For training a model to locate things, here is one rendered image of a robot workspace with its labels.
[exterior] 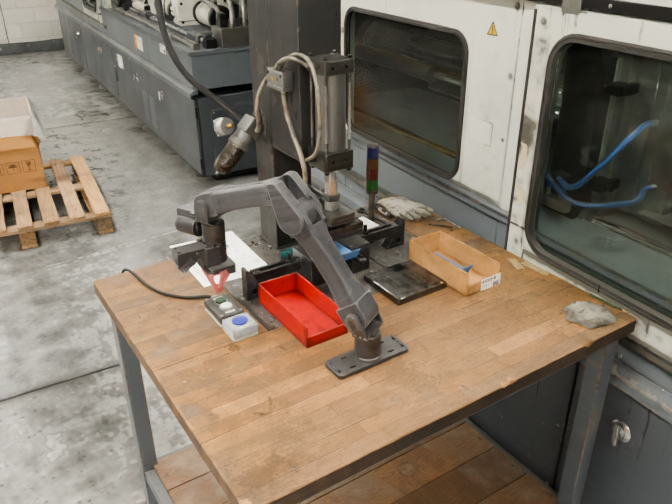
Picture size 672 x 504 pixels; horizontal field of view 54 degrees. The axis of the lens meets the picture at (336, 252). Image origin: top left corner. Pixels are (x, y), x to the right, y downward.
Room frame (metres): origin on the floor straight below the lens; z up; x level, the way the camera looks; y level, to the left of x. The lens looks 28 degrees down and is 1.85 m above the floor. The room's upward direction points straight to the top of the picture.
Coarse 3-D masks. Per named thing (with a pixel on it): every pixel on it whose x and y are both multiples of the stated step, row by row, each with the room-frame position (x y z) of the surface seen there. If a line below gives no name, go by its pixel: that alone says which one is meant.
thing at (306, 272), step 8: (368, 248) 1.70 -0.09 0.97; (296, 256) 1.66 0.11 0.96; (368, 256) 1.70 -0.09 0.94; (304, 264) 1.63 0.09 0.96; (312, 264) 1.60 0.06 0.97; (352, 264) 1.67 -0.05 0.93; (360, 264) 1.69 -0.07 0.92; (368, 264) 1.71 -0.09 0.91; (304, 272) 1.63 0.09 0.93; (312, 272) 1.60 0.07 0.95; (352, 272) 1.67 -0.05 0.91; (312, 280) 1.60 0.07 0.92; (320, 280) 1.61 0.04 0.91
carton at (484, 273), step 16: (416, 240) 1.76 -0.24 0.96; (432, 240) 1.80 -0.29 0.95; (448, 240) 1.78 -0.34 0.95; (416, 256) 1.72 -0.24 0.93; (432, 256) 1.67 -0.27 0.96; (448, 256) 1.77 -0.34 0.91; (464, 256) 1.72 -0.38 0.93; (480, 256) 1.67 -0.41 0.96; (432, 272) 1.66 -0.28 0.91; (448, 272) 1.61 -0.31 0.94; (464, 272) 1.56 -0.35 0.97; (480, 272) 1.66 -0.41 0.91; (496, 272) 1.61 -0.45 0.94; (464, 288) 1.55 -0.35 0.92; (480, 288) 1.57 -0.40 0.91
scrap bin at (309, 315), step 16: (272, 288) 1.54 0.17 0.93; (288, 288) 1.56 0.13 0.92; (304, 288) 1.54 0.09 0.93; (272, 304) 1.45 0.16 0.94; (288, 304) 1.50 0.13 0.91; (304, 304) 1.50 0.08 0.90; (320, 304) 1.47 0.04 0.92; (336, 304) 1.41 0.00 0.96; (288, 320) 1.38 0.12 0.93; (304, 320) 1.43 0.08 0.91; (320, 320) 1.43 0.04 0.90; (336, 320) 1.41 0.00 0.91; (304, 336) 1.32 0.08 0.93; (320, 336) 1.33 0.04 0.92; (336, 336) 1.36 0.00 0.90
